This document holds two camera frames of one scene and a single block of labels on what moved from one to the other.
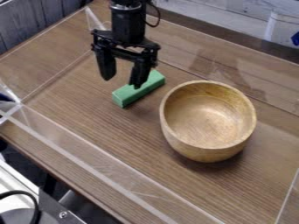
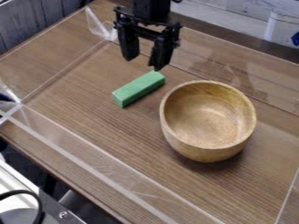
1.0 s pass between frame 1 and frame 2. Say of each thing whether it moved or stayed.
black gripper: moved
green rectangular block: stayed
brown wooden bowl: stayed
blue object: stayed
